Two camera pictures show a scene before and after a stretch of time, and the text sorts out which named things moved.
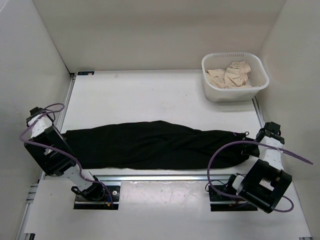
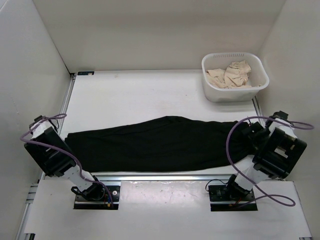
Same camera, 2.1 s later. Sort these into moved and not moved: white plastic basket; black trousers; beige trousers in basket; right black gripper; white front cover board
Moved: black trousers; right black gripper
Not moved: white plastic basket; beige trousers in basket; white front cover board
